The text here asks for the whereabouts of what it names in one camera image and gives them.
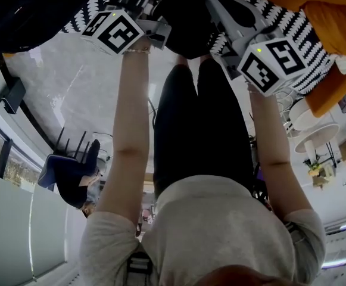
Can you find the person's black trousers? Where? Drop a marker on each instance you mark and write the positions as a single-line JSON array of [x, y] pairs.
[[202, 124]]

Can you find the square orange cushion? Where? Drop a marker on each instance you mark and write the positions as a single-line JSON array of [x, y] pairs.
[[339, 28]]

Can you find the person's left forearm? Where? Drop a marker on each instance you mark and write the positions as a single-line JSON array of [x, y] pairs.
[[132, 100]]

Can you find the round beige white table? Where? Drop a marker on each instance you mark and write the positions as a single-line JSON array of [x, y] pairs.
[[318, 136]]

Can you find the yellow flower bunch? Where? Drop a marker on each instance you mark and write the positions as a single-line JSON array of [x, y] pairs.
[[315, 168]]

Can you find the white vase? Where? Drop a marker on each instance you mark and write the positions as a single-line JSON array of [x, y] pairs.
[[310, 150]]

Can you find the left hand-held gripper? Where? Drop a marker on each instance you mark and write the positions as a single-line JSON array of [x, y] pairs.
[[113, 33]]

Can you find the orange sofa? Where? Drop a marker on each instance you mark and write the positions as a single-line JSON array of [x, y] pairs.
[[330, 94]]

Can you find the dark blue chair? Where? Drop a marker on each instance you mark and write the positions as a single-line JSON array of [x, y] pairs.
[[53, 168]]

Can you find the black garment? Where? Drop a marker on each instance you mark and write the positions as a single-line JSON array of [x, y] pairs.
[[187, 25]]

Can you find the person's right forearm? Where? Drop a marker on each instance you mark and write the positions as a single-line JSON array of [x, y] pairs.
[[268, 124]]

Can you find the black white striped blanket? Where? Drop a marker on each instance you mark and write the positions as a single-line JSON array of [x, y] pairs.
[[309, 40]]

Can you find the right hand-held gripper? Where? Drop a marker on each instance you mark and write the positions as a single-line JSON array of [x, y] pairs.
[[268, 67]]

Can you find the person's gray t-shirt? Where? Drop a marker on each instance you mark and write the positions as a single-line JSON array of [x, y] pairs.
[[220, 228]]

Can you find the black box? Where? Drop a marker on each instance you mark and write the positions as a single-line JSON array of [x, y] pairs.
[[13, 95]]

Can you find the large black backpack red logo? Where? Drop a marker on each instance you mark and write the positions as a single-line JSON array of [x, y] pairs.
[[26, 10]]

